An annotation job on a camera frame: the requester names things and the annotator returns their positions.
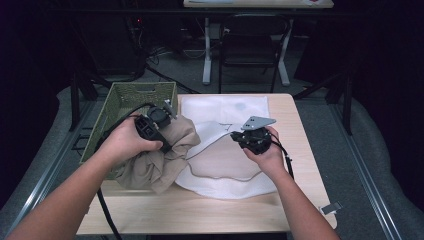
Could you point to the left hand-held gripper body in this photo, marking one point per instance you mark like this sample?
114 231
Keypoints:
158 116

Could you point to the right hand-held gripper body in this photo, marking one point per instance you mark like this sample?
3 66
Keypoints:
258 140

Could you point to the white mesh laundry bag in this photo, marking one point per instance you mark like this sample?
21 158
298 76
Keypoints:
226 160

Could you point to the beige garment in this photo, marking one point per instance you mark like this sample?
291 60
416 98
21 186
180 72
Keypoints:
156 170

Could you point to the green woven basket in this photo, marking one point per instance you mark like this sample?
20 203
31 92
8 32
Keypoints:
133 95

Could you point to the person's right hand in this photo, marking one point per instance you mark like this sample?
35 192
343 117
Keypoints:
271 160

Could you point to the person's left hand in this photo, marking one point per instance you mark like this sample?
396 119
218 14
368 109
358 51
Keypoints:
123 143

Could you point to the white desk leg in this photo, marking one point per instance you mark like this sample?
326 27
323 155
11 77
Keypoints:
284 63
207 60

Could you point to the black stand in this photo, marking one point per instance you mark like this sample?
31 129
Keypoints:
347 106
74 100

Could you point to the black folding chair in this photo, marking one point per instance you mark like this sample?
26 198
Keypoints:
248 46

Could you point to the grey tape piece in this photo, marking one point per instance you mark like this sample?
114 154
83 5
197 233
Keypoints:
330 208

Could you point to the light wooden desk top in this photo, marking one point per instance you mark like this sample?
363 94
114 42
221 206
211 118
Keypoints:
260 4

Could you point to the metal floor rail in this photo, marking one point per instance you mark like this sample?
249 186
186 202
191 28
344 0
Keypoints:
50 170
366 180

